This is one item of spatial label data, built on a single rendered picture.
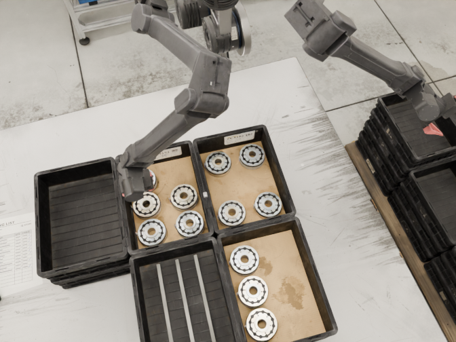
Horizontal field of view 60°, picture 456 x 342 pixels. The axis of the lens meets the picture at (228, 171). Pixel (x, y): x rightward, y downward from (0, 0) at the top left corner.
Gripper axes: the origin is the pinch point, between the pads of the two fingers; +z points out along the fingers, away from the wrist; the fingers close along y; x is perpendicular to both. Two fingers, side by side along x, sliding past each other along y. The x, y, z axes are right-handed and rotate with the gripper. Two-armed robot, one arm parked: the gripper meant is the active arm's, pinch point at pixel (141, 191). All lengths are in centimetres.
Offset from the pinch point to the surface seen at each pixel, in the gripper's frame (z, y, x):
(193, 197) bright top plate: 11.6, 16.7, -2.4
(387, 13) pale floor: 110, 197, 154
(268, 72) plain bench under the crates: 32, 66, 63
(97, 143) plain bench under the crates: 27, -21, 41
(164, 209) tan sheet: 14.0, 5.1, -3.2
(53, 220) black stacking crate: 12.4, -36.3, 2.5
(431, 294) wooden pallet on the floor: 87, 122, -54
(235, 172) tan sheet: 15.6, 35.4, 5.8
